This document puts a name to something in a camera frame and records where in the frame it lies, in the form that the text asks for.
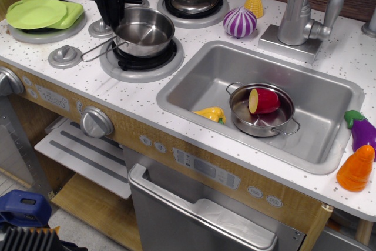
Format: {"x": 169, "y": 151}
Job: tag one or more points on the yellow toy corn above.
{"x": 254, "y": 6}

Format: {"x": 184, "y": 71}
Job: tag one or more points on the front right stove burner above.
{"x": 128, "y": 68}

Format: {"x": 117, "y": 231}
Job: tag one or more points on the steel pot lid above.
{"x": 192, "y": 7}

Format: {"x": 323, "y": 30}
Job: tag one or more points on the purple toy eggplant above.
{"x": 363, "y": 132}

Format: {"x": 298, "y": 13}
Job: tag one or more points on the back right stove burner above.
{"x": 196, "y": 21}

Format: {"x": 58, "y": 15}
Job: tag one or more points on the green plastic tray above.
{"x": 74, "y": 11}

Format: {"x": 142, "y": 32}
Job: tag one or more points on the blue clamp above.
{"x": 25, "y": 209}

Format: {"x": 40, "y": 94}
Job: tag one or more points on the steel saucepan with wire handle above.
{"x": 143, "y": 32}

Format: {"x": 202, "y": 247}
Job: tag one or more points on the yellow toy bell pepper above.
{"x": 214, "y": 113}

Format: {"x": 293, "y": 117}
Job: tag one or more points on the round green plastic plate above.
{"x": 35, "y": 14}

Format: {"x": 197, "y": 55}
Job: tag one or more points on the orange toy carrot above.
{"x": 355, "y": 173}

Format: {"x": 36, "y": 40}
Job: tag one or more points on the grey sink basin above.
{"x": 320, "y": 102}

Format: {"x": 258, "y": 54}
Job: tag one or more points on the large silver oven knob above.
{"x": 94, "y": 123}

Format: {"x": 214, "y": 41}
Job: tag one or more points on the silver knob left edge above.
{"x": 10, "y": 83}

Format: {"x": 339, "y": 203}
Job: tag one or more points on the silver toy faucet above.
{"x": 299, "y": 36}

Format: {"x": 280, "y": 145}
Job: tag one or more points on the grey stove knob middle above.
{"x": 99, "y": 29}

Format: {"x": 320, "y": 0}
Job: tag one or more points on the silver dishwasher door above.
{"x": 176, "y": 212}

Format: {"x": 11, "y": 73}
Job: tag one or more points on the steel pot with two handles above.
{"x": 280, "y": 121}

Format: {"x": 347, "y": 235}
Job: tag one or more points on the purple striped toy onion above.
{"x": 240, "y": 22}

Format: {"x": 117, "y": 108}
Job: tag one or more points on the white oven shelf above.
{"x": 98, "y": 159}

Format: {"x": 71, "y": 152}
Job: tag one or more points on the red toy pepper half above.
{"x": 263, "y": 101}

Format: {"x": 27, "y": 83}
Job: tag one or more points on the front left stove burner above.
{"x": 47, "y": 35}

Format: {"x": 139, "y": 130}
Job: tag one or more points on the grey stove knob front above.
{"x": 65, "y": 57}

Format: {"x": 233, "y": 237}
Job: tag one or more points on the black ribbed heat sink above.
{"x": 23, "y": 240}

